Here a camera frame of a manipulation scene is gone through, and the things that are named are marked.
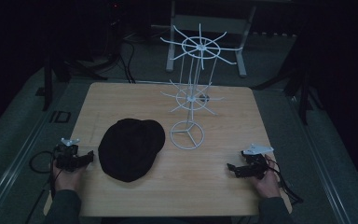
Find black floor cables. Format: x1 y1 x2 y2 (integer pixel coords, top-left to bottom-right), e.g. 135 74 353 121
104 18 137 85

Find person's right hand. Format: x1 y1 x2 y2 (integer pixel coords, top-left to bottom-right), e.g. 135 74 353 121
251 154 282 199

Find person's left hand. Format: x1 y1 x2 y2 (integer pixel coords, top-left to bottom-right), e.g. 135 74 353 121
51 158 88 192

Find white wire hat rack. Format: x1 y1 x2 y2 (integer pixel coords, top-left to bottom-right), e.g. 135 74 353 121
159 22 244 151

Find black hat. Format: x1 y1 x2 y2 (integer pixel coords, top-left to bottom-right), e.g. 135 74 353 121
97 118 167 183

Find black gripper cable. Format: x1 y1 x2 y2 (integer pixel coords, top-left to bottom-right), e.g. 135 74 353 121
24 150 58 224
267 154 305 206

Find white metal stand frame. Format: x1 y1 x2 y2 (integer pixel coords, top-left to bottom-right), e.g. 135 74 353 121
165 0 258 78

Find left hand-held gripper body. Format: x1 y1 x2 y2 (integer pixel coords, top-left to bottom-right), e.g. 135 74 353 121
54 137 81 173

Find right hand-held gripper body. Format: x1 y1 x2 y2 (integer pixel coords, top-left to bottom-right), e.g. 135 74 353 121
240 143 275 180

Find black rectangular floor bracket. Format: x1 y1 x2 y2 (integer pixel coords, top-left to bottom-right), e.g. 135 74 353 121
48 109 73 124

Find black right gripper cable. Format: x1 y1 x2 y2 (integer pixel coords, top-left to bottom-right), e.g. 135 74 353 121
267 154 305 206

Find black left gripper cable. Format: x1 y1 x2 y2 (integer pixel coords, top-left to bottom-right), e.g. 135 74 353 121
24 150 58 224

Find black stand with legs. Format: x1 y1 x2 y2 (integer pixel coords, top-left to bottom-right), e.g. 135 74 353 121
251 62 325 126
41 54 108 112

